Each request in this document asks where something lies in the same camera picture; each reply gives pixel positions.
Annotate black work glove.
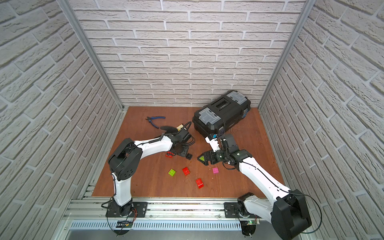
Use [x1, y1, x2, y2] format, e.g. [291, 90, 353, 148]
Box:
[160, 124, 184, 134]

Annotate blue handled pliers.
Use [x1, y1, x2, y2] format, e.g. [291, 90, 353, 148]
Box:
[145, 116, 166, 129]

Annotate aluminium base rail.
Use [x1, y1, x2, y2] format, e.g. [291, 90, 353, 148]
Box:
[61, 196, 272, 234]

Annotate small red lego brick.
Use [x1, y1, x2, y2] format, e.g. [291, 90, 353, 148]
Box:
[166, 152, 176, 158]

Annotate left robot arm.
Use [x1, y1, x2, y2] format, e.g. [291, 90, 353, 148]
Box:
[106, 122, 195, 217]

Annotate black plastic toolbox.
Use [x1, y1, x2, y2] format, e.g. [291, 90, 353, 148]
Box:
[193, 90, 251, 138]

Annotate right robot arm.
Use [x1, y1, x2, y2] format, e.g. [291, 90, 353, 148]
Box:
[198, 135, 312, 240]

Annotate red lego brick front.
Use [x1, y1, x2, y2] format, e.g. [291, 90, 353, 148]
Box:
[196, 179, 204, 189]

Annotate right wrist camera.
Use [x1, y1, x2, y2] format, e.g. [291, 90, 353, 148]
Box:
[205, 135, 221, 152]

